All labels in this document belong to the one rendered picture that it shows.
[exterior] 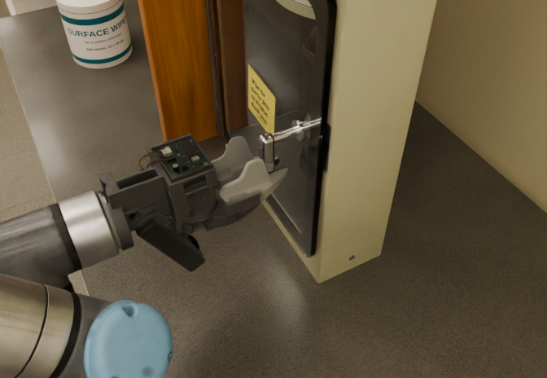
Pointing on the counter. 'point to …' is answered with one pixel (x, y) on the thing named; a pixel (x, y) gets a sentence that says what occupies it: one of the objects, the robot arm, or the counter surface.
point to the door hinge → (210, 49)
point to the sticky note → (260, 101)
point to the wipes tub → (94, 21)
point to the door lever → (267, 152)
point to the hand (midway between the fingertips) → (273, 173)
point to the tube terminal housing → (369, 107)
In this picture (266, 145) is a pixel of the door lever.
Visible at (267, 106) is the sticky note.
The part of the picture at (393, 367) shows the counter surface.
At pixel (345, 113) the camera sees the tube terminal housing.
